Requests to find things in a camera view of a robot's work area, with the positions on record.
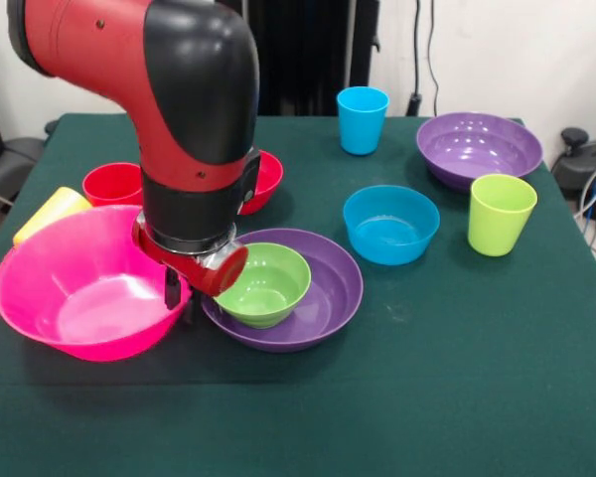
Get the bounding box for blue cup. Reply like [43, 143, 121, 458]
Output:
[336, 86, 390, 156]

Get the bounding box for blue bowl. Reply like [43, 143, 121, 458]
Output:
[342, 184, 441, 267]

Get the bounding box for red cup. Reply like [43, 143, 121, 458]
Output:
[81, 162, 144, 208]

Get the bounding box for purple bowl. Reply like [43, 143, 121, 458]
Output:
[201, 228, 365, 354]
[416, 111, 544, 194]

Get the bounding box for green cup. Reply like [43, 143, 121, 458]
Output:
[467, 173, 538, 258]

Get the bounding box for large pink bowl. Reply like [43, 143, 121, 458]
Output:
[0, 204, 193, 363]

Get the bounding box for green ribbed bowl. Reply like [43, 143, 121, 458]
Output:
[213, 241, 312, 329]

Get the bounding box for black office chair base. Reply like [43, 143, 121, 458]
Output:
[0, 118, 59, 205]
[550, 127, 596, 221]

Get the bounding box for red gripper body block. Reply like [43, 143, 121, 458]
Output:
[131, 223, 250, 298]

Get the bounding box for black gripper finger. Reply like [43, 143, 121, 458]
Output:
[164, 267, 181, 312]
[181, 286, 200, 327]

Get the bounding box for black wall cable with plug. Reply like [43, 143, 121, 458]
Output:
[407, 0, 439, 118]

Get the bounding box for red bowl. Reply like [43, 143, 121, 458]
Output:
[237, 150, 284, 217]

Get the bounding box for tangled floor cables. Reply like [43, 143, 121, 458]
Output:
[573, 158, 596, 269]

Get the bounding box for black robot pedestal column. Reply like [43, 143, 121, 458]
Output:
[242, 0, 381, 118]

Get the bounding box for dark green table cloth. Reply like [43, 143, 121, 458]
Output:
[0, 112, 596, 477]

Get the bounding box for yellow cup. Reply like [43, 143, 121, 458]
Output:
[12, 186, 93, 248]

